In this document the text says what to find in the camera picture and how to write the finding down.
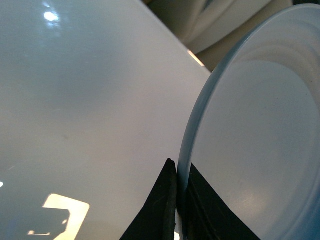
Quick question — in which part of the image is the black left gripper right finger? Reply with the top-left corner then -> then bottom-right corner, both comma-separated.
187,164 -> 259,240

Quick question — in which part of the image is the light blue round plate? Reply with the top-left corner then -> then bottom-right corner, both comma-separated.
177,3 -> 320,240

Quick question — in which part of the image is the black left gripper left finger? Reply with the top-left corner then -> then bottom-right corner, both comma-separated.
121,158 -> 177,240

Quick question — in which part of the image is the beige chair on right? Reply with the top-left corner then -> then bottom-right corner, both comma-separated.
144,0 -> 293,71

